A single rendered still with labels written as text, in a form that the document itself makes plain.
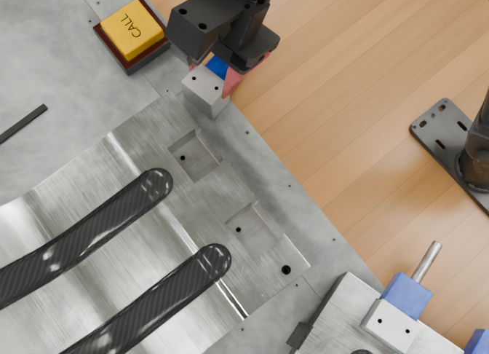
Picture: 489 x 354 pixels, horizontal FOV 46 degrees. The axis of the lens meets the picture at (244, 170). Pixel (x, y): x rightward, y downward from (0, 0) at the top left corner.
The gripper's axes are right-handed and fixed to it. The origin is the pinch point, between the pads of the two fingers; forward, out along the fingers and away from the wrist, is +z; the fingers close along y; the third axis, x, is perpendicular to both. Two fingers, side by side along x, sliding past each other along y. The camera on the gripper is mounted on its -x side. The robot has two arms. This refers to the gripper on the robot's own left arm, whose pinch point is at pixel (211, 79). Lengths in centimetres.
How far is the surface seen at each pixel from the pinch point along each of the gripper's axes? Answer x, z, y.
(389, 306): -9.5, 1.4, 33.1
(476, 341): -5.8, 1.3, 42.9
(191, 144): -8.1, 2.7, 4.1
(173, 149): -10.2, 3.0, 3.1
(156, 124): -10.5, 1.0, 0.1
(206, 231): -15.6, 3.9, 12.7
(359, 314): -10.3, 4.9, 31.4
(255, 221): -10.1, 3.9, 15.8
